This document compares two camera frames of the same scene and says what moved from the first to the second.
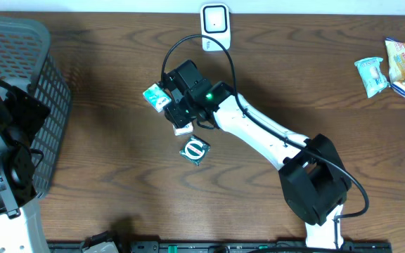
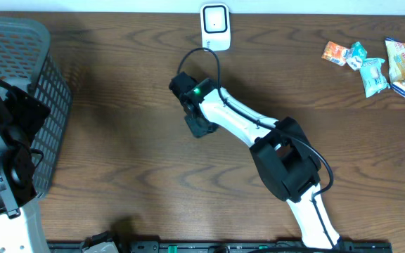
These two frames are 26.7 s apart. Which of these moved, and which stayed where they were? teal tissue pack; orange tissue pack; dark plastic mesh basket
Moved: orange tissue pack; teal tissue pack
Stayed: dark plastic mesh basket
